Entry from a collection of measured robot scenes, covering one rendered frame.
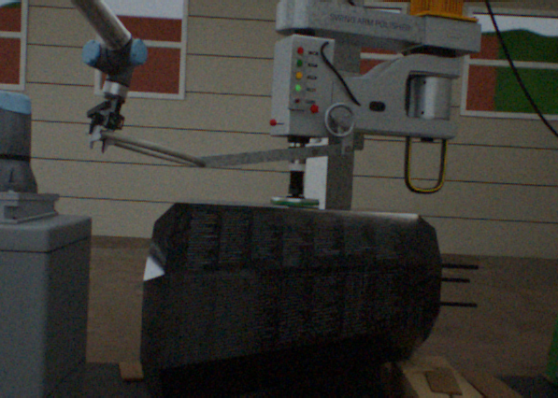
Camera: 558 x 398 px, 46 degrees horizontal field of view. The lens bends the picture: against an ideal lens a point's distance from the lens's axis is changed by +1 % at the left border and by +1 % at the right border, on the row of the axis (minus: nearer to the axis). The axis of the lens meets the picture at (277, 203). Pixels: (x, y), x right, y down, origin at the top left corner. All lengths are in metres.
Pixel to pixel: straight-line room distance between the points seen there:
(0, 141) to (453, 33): 2.07
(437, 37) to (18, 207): 2.03
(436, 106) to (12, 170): 1.95
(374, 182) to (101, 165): 3.69
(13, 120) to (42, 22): 7.62
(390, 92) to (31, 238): 1.81
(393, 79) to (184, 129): 6.13
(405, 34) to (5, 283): 2.02
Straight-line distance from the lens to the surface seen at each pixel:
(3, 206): 1.74
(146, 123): 8.93
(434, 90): 3.11
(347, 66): 3.58
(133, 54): 2.31
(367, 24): 2.94
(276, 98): 2.88
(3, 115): 1.84
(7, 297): 1.71
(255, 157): 2.73
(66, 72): 9.24
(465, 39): 3.18
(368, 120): 2.90
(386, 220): 2.68
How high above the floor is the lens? 1.02
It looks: 3 degrees down
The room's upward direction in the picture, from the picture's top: 3 degrees clockwise
